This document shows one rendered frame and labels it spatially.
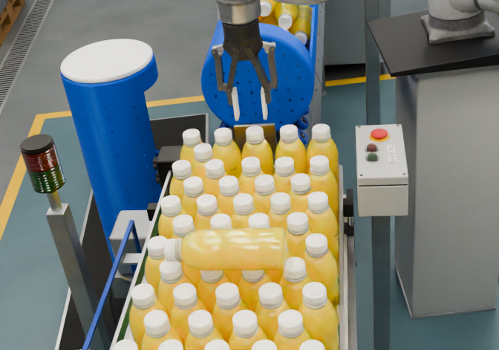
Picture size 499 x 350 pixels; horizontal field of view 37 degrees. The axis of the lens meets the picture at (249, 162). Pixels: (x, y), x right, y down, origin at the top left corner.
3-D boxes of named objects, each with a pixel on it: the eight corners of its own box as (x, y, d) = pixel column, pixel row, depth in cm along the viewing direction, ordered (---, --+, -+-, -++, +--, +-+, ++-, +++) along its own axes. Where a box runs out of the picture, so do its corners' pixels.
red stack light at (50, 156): (63, 153, 145) (59, 137, 142) (53, 172, 139) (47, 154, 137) (33, 154, 145) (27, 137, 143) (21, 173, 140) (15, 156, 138)
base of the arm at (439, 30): (478, 5, 225) (478, -12, 222) (496, 35, 207) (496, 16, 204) (418, 15, 228) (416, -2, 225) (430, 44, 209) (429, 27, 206)
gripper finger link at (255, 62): (245, 41, 154) (252, 39, 154) (266, 85, 160) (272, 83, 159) (243, 49, 151) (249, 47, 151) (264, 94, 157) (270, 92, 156)
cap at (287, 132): (291, 129, 167) (290, 122, 166) (301, 136, 164) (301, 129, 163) (277, 136, 165) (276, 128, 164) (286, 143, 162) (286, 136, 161)
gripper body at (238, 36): (262, 9, 152) (266, 50, 157) (221, 11, 153) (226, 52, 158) (258, 24, 146) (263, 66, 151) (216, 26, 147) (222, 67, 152)
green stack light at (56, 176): (70, 174, 147) (63, 154, 145) (59, 193, 142) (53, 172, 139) (39, 175, 148) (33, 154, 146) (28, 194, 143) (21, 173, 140)
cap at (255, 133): (266, 137, 165) (266, 130, 164) (253, 144, 163) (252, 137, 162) (256, 131, 168) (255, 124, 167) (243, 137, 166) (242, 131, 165)
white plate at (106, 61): (85, 90, 205) (86, 94, 206) (169, 56, 217) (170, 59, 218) (45, 60, 225) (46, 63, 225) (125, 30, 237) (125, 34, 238)
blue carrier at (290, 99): (324, 0, 261) (315, -81, 246) (319, 130, 190) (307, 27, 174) (246, 9, 266) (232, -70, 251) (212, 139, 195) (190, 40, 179)
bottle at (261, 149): (283, 203, 175) (277, 136, 165) (260, 215, 172) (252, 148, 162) (265, 190, 180) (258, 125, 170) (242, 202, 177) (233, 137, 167)
